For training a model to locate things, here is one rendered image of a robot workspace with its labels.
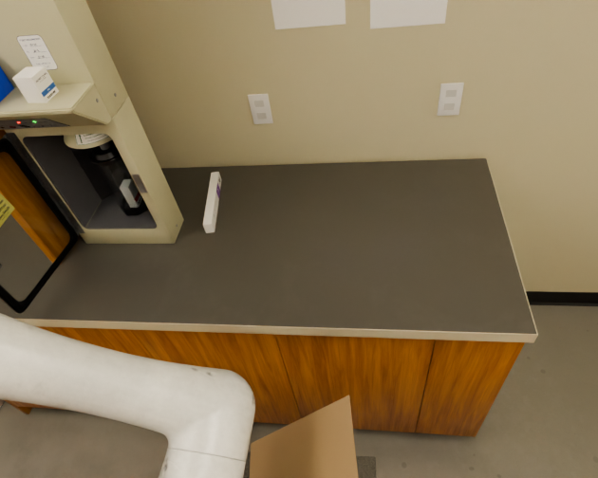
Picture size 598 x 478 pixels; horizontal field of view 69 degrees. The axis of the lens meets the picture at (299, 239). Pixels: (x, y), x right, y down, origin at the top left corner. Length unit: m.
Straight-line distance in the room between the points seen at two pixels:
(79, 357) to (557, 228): 1.81
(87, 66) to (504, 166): 1.37
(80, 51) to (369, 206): 0.91
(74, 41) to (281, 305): 0.80
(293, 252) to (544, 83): 0.93
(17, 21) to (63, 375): 0.77
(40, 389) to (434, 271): 0.98
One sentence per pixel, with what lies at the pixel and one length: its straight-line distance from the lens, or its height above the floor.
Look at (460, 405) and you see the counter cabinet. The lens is 1.70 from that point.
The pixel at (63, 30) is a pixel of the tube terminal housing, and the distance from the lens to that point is 1.15.
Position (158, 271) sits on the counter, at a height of 0.94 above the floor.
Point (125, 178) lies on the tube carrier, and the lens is 1.45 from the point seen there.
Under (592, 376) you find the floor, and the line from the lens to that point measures 2.37.
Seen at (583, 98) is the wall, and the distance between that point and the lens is 1.69.
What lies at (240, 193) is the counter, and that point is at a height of 0.94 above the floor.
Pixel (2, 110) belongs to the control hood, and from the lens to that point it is 1.21.
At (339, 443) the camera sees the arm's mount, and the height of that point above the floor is 1.16.
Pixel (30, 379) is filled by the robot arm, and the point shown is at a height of 1.43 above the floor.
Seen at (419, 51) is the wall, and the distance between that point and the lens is 1.47.
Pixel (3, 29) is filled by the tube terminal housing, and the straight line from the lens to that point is 1.22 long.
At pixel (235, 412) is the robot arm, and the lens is 0.76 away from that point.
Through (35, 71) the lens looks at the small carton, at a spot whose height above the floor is 1.57.
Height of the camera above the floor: 1.95
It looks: 47 degrees down
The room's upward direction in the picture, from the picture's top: 10 degrees counter-clockwise
